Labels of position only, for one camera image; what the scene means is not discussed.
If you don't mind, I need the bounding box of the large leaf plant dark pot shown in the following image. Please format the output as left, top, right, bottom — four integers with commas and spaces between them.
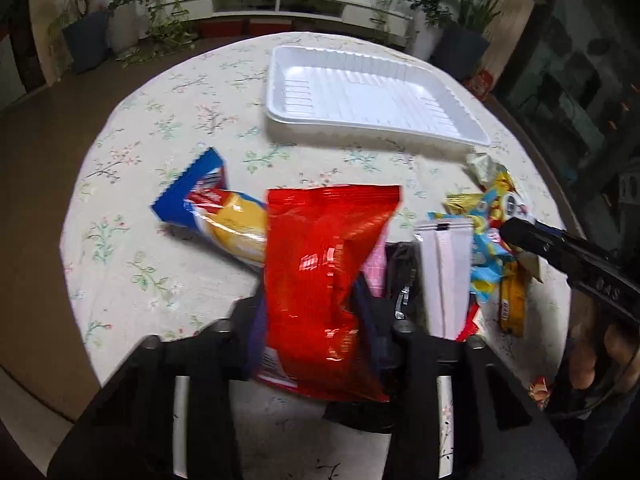
431, 0, 547, 82

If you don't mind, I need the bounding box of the person's right hand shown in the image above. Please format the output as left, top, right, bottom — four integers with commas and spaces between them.
568, 304, 640, 390

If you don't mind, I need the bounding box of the green gold candy wrapper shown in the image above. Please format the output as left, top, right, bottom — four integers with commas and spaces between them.
464, 151, 507, 187

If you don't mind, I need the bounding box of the red paper bag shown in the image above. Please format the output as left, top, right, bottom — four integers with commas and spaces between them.
469, 70, 495, 104

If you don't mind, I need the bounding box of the red snack bag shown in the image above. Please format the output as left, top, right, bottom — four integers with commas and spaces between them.
252, 185, 403, 404

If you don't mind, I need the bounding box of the hanging vine plant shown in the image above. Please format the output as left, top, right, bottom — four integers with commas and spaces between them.
371, 0, 417, 47

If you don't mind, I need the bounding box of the white plastic tray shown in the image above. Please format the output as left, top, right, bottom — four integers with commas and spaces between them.
265, 45, 492, 149

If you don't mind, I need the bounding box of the trailing green vine plant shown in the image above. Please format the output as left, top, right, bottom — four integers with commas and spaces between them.
120, 0, 197, 65

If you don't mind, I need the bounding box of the orange snack bar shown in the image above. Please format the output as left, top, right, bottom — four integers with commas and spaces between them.
499, 260, 527, 339

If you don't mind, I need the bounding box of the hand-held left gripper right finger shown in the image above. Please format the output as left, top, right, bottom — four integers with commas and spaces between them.
351, 276, 577, 480

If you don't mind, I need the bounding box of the blue yellow cartoon snack packet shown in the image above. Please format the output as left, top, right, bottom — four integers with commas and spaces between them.
444, 170, 532, 307

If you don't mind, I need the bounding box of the white tv cabinet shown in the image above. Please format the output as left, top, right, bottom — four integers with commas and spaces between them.
145, 0, 417, 47

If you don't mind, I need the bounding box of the bushy plant in white pot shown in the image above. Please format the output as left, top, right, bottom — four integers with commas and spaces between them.
409, 0, 447, 62

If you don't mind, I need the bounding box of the black snack packet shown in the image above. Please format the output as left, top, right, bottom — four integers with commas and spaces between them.
385, 241, 424, 322

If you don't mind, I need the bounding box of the plant in white ribbed pot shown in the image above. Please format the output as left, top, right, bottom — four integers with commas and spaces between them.
106, 0, 139, 57

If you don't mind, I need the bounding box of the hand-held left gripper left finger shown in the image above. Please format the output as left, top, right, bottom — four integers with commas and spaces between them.
47, 296, 267, 480

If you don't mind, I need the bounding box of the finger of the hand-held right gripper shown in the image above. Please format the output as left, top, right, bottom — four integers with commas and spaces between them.
500, 218, 572, 274

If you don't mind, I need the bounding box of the red storage box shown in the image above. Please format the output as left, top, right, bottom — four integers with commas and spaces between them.
248, 18, 294, 37
200, 20, 246, 39

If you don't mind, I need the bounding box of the blue yellow cake packet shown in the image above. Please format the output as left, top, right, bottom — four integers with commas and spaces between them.
151, 147, 269, 266

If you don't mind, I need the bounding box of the white silver snack packet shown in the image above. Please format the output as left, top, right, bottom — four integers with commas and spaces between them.
414, 212, 474, 341

